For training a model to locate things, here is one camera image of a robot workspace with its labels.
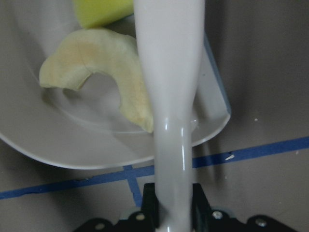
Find yellow green sponge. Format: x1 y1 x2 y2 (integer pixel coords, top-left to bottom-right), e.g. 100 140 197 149
72 0 134 29

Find beige hand brush black bristles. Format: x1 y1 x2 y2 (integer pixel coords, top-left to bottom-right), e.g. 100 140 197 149
134 0 205 232

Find beige plastic dustpan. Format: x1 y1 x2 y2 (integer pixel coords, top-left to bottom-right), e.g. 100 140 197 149
0 0 231 170

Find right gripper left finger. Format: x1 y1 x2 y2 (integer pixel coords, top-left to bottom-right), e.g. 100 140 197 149
75 183 159 232

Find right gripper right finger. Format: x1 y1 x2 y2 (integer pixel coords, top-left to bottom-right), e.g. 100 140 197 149
192 183 294 232

